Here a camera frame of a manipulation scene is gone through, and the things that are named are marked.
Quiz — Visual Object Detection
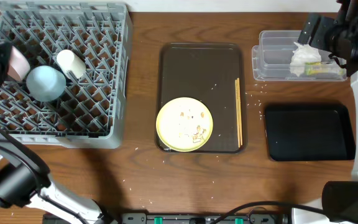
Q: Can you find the white tissue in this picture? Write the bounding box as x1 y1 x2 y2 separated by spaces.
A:
290 42 321 77

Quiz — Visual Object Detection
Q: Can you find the green snack wrapper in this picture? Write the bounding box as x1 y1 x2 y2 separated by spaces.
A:
305 62 345 75

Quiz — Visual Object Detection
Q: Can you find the light blue bowl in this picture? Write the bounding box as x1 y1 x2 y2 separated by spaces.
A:
25 65 66 102

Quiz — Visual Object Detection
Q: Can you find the cream plastic cup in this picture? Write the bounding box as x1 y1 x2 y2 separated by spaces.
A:
56 50 86 79

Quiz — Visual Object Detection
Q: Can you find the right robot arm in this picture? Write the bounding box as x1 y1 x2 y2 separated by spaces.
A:
291 0 358 223

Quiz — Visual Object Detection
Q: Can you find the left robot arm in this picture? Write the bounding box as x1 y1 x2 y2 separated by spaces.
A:
0 43 122 224

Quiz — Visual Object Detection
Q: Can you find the clear plastic bin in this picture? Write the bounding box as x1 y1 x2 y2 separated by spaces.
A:
252 30 347 82

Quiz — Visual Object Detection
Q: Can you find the black tray bin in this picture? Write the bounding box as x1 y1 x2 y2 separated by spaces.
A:
264 103 356 162

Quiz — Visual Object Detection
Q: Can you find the grey plastic dish rack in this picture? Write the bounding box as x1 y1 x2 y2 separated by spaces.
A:
0 1 132 149

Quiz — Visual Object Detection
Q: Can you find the dark brown serving tray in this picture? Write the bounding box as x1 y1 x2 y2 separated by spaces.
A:
156 43 248 154

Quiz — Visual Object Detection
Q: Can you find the yellow plate with crumbs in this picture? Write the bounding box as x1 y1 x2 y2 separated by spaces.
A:
155 97 214 152

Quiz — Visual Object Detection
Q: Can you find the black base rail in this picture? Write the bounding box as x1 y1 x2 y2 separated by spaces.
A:
42 212 291 224

